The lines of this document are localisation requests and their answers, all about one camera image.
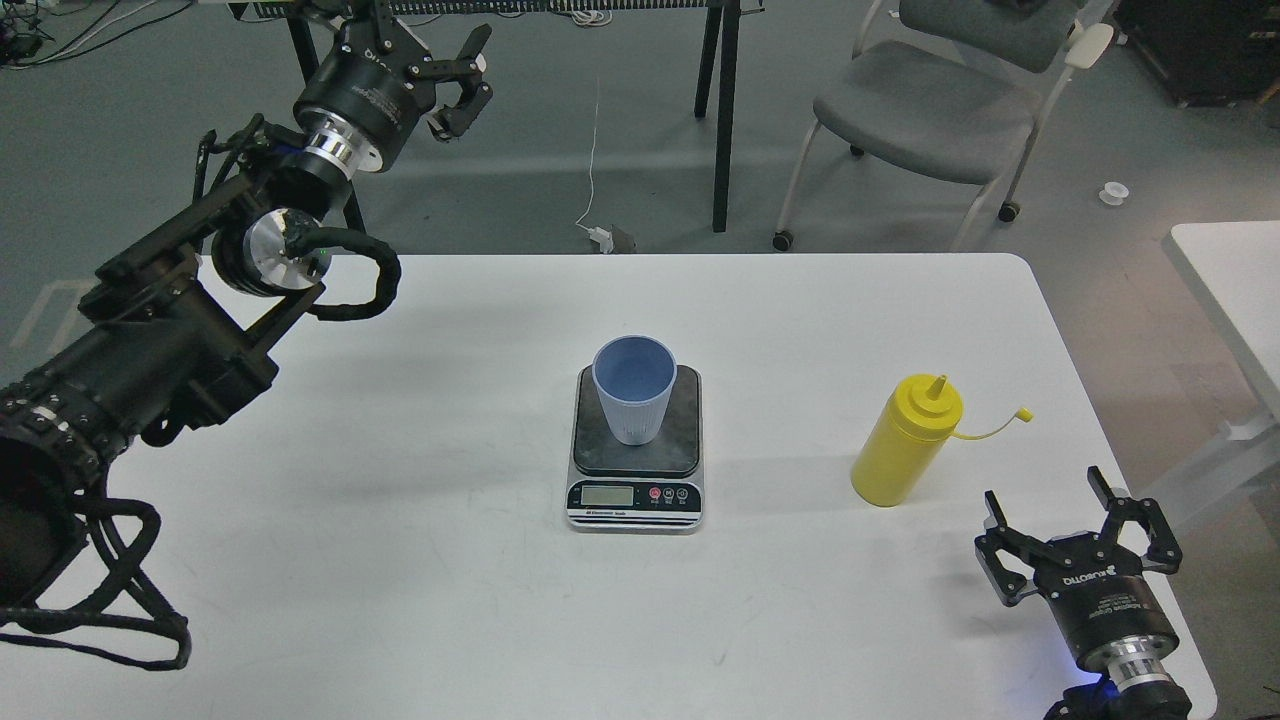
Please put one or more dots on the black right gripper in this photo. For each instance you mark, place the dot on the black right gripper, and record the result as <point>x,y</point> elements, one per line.
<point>1095,595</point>

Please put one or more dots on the white side table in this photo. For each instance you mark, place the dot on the white side table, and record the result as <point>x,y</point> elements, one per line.
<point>1231,268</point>

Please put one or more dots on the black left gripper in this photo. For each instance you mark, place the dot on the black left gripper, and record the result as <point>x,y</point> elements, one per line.
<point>365,85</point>

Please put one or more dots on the small white spool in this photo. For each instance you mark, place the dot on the small white spool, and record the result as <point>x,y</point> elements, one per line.
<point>1114,194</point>

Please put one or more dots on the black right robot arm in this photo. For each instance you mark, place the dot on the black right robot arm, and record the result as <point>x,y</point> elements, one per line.
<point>1137,686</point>

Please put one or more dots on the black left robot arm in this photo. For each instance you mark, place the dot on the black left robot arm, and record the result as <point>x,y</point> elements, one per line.
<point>183,321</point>

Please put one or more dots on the grey office chair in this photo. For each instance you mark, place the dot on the grey office chair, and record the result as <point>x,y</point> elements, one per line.
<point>939,117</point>

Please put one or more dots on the black cabinet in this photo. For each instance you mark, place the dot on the black cabinet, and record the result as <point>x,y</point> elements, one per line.
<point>1206,54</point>

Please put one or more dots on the yellow squeeze bottle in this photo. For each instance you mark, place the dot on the yellow squeeze bottle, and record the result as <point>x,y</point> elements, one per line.
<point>919,417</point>

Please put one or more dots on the blue ribbed plastic cup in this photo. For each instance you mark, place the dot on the blue ribbed plastic cup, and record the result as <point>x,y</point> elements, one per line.
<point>634,377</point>

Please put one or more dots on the digital kitchen scale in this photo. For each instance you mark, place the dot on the digital kitchen scale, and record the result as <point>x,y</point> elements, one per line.
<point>656,488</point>

